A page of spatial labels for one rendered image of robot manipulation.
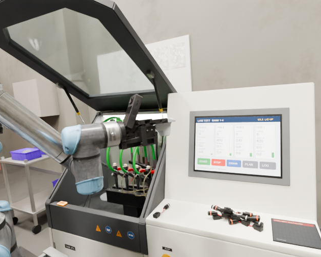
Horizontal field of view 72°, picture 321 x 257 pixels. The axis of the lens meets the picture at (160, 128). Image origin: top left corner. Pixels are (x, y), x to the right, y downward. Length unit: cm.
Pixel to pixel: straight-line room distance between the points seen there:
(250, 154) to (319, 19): 182
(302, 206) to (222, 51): 201
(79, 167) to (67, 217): 85
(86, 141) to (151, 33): 277
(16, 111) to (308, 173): 111
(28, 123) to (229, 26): 244
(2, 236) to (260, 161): 98
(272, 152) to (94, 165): 80
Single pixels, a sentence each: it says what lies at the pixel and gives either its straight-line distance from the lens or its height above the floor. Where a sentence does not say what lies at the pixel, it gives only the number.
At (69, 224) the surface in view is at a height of 85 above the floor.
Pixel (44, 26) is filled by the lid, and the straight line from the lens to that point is 116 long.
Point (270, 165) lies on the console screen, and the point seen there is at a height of 119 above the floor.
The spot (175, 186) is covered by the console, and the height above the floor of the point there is 105.
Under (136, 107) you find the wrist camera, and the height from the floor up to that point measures 151.
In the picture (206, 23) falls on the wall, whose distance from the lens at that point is 293.
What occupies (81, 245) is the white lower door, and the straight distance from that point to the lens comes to 149.
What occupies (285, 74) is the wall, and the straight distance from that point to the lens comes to 264.
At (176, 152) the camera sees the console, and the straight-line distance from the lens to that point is 123.
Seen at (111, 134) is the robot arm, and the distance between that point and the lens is 63.
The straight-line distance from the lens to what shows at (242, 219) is 107.
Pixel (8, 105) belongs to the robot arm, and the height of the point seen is 154.
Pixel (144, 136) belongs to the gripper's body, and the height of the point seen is 142.
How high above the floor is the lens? 153
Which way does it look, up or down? 8 degrees down
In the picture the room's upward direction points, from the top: 4 degrees counter-clockwise
